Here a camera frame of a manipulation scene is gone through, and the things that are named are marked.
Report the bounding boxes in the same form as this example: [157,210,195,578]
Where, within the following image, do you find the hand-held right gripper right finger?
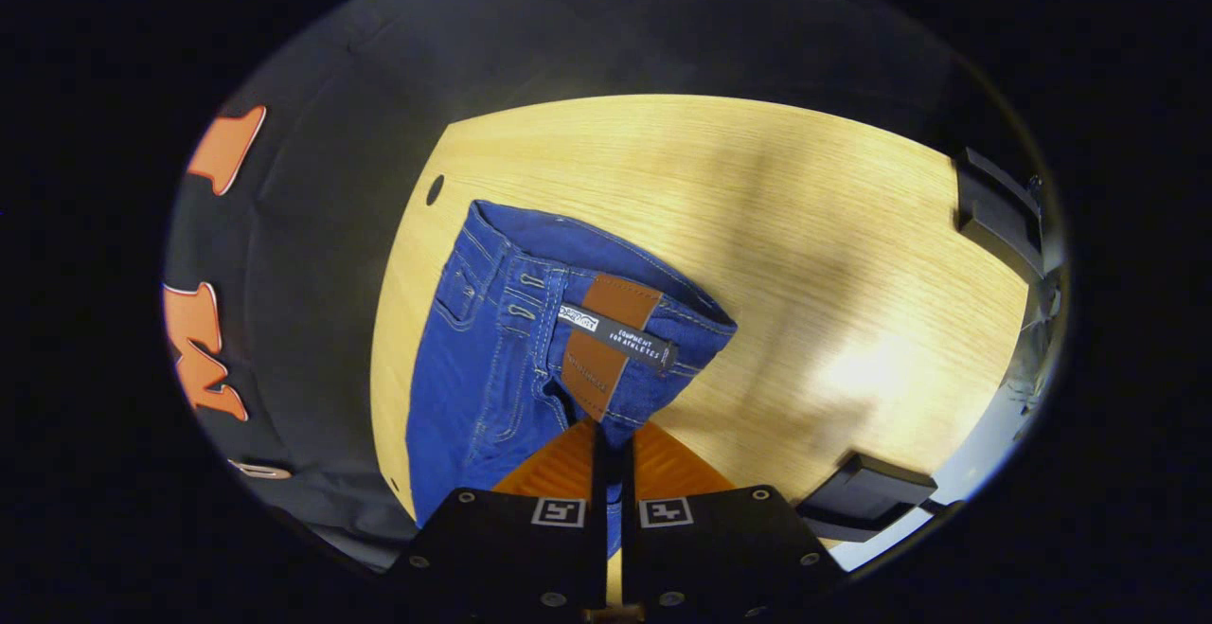
[620,420,850,623]

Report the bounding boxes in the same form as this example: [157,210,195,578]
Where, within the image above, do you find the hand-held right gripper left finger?
[383,419,609,624]

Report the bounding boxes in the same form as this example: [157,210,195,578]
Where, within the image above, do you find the blue jeans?
[405,200,738,559]

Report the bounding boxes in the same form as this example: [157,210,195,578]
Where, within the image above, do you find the black table clamp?
[795,454,938,543]
[954,149,1044,281]

